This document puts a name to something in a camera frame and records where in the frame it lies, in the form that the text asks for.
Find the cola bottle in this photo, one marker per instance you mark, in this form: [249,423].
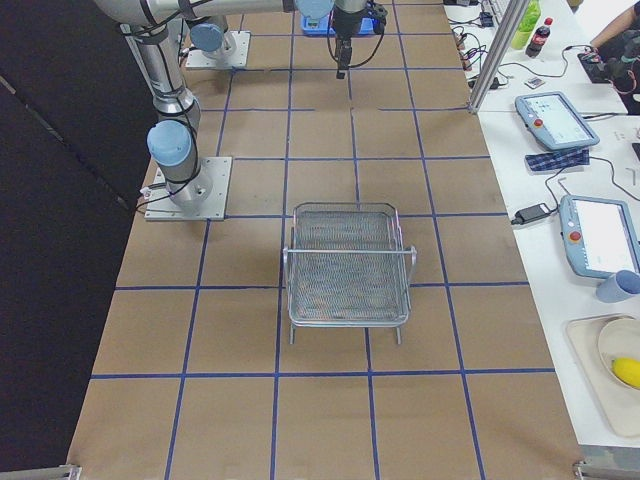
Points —
[539,38]

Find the person forearm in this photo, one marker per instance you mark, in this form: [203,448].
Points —
[624,21]

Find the beige serving tray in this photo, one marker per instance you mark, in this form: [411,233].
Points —
[618,403]

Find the lower teach pendant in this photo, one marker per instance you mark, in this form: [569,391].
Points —
[598,235]

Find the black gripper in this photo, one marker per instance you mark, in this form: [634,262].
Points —
[344,21]

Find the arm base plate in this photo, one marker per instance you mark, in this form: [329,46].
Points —
[210,200]
[240,50]

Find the silver wire mesh shelf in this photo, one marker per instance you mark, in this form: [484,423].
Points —
[346,266]

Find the green drink bottle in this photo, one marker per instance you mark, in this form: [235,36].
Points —
[526,25]

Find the yellow banana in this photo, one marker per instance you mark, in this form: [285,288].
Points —
[627,370]

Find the beige plate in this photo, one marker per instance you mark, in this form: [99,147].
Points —
[618,338]

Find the blue cup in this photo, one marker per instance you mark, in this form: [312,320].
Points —
[620,286]

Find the aluminium frame post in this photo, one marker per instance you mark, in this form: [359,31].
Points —
[509,15]

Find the blue checkered cloth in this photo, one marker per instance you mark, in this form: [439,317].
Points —
[557,160]

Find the upper teach pendant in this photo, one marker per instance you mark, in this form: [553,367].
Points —
[554,122]

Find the teach pendant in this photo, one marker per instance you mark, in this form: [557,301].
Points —
[554,122]
[598,235]

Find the blue plastic tray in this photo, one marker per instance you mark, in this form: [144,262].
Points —
[321,27]

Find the black power adapter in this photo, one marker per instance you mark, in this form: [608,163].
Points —
[531,214]

